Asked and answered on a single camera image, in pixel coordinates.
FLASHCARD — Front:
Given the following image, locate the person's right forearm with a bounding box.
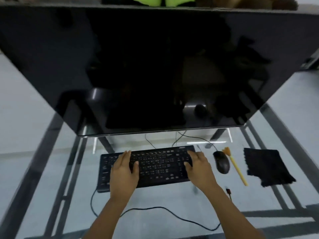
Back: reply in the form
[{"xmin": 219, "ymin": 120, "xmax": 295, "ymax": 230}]
[{"xmin": 199, "ymin": 184, "xmax": 265, "ymax": 239}]

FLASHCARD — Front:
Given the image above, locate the black computer keyboard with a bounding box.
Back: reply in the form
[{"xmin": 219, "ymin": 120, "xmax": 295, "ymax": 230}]
[{"xmin": 96, "ymin": 145, "xmax": 196, "ymax": 193}]

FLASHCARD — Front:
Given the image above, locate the yellow cleaning brush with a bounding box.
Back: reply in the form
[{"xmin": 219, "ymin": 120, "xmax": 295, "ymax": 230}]
[{"xmin": 222, "ymin": 147, "xmax": 249, "ymax": 187}]

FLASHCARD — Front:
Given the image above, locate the person's right hand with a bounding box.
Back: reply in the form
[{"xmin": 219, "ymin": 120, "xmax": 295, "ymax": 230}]
[{"xmin": 184, "ymin": 150, "xmax": 219, "ymax": 192}]

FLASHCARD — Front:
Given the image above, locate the large black monitor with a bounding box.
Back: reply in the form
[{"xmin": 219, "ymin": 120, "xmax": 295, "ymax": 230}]
[{"xmin": 0, "ymin": 3, "xmax": 319, "ymax": 138}]

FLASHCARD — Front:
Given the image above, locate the neon green object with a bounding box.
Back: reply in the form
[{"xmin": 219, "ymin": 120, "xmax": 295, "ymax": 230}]
[{"xmin": 131, "ymin": 0, "xmax": 196, "ymax": 7}]

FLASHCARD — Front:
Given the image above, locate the black mouse cable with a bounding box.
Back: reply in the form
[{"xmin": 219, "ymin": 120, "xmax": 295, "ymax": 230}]
[{"xmin": 171, "ymin": 130, "xmax": 218, "ymax": 153}]

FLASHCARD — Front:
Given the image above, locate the person's left forearm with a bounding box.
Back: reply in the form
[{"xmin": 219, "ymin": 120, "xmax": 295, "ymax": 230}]
[{"xmin": 83, "ymin": 195, "xmax": 136, "ymax": 239}]

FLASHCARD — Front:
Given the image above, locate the black metal table frame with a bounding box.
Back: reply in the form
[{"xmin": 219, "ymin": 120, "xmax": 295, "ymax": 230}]
[{"xmin": 0, "ymin": 48, "xmax": 319, "ymax": 239}]

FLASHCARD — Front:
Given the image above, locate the black keyboard cable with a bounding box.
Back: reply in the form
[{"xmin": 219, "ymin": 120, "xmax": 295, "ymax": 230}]
[{"xmin": 90, "ymin": 188, "xmax": 221, "ymax": 232}]

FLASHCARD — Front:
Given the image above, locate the person's left hand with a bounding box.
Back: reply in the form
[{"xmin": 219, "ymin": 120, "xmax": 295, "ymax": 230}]
[{"xmin": 109, "ymin": 150, "xmax": 140, "ymax": 200}]

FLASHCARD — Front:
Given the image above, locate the black cleaning cloth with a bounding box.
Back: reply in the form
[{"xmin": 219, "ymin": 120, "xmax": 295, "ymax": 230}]
[{"xmin": 243, "ymin": 147, "xmax": 297, "ymax": 188}]

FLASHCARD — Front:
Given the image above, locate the black computer mouse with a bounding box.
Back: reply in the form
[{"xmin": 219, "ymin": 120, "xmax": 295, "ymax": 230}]
[{"xmin": 213, "ymin": 151, "xmax": 230, "ymax": 175}]

